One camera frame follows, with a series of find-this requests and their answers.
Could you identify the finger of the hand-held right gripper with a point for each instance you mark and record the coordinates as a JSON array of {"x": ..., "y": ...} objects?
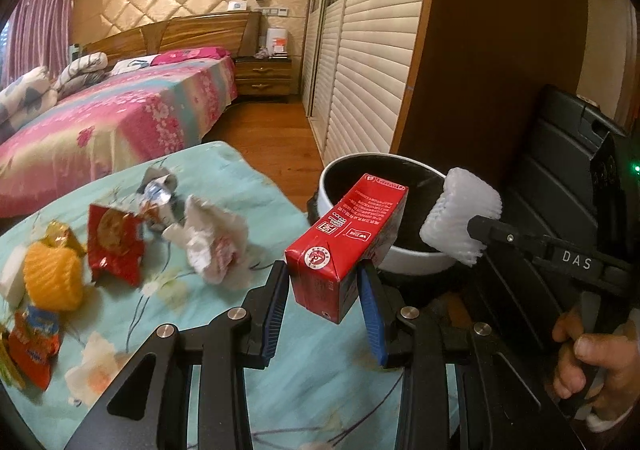
[{"x": 505, "y": 236}]

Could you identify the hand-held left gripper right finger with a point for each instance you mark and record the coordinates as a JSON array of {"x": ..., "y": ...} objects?
[{"x": 372, "y": 325}]

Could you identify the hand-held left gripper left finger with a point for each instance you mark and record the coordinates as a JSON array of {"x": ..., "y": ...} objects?
[{"x": 274, "y": 320}]

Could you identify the white foam fruit net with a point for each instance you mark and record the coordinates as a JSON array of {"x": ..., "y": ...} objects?
[{"x": 460, "y": 210}]

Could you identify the white waste bin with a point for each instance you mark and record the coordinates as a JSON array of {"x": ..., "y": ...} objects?
[{"x": 405, "y": 261}]

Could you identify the red milk carton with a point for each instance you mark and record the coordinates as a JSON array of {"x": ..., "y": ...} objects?
[{"x": 345, "y": 240}]

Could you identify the white paper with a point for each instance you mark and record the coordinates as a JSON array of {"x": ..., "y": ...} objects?
[{"x": 210, "y": 240}]

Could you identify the silver wrapper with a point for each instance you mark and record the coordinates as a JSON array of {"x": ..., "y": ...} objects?
[{"x": 157, "y": 195}]

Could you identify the red snack wrapper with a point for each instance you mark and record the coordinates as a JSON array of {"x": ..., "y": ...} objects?
[{"x": 112, "y": 245}]

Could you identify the yellow foam fruit net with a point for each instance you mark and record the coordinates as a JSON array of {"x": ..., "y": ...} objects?
[{"x": 52, "y": 275}]

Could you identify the orange snack packet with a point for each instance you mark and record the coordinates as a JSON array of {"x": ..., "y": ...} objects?
[{"x": 35, "y": 350}]

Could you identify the person's right hand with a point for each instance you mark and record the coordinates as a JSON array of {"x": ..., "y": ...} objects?
[{"x": 615, "y": 365}]

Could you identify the teal floral tablecloth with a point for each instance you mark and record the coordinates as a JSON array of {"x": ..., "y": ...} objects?
[{"x": 200, "y": 170}]

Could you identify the brown wooden door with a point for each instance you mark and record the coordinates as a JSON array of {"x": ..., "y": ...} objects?
[{"x": 490, "y": 55}]

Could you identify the white louvered wardrobe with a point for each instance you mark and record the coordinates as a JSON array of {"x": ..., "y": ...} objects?
[{"x": 365, "y": 55}]

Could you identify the gold wrapper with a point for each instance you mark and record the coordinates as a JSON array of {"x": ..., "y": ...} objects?
[{"x": 60, "y": 235}]

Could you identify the wooden nightstand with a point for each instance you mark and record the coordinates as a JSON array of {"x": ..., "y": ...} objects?
[{"x": 262, "y": 80}]

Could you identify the pink floral bed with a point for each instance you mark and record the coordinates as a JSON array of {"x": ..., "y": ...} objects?
[{"x": 125, "y": 120}]

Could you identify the white foam block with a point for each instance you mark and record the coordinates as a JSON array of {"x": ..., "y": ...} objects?
[{"x": 12, "y": 277}]

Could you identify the pink pillow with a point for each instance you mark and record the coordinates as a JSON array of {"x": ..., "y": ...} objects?
[{"x": 190, "y": 55}]

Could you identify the white box with red label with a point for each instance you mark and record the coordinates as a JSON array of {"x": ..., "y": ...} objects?
[{"x": 277, "y": 41}]

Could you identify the white pillow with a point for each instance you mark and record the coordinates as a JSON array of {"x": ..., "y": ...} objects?
[{"x": 132, "y": 66}]

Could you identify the wooden bed headboard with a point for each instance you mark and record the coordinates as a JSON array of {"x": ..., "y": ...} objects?
[{"x": 200, "y": 30}]

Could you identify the grey white folded quilt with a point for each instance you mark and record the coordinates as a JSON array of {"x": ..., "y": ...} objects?
[
  {"x": 25, "y": 95},
  {"x": 80, "y": 72}
]

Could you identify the pink curtain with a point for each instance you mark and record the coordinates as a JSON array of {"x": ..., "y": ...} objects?
[{"x": 40, "y": 30}]

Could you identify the wall switch strip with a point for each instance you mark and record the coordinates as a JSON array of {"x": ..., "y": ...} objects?
[{"x": 272, "y": 11}]

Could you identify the white wall control panel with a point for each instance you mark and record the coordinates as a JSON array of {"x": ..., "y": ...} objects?
[{"x": 238, "y": 6}]

